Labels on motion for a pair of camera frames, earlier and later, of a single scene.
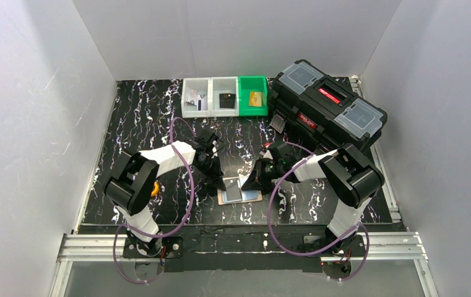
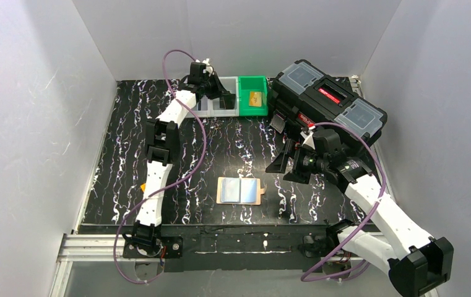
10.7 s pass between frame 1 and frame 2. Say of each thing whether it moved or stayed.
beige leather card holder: stayed
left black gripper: moved
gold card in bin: stayed
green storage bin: stayed
